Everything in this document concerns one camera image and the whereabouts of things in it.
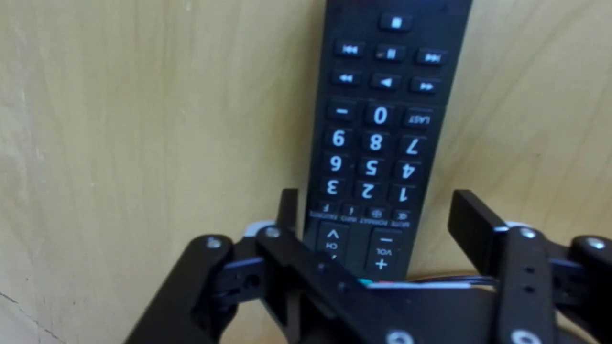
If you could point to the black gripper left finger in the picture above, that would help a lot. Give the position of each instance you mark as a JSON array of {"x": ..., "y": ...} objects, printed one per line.
[{"x": 300, "y": 287}]

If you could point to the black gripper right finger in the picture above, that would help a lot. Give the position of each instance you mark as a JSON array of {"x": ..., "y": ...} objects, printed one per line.
[{"x": 527, "y": 287}]

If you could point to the black TV remote control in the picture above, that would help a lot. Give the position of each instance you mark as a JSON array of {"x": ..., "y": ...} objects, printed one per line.
[{"x": 376, "y": 140}]

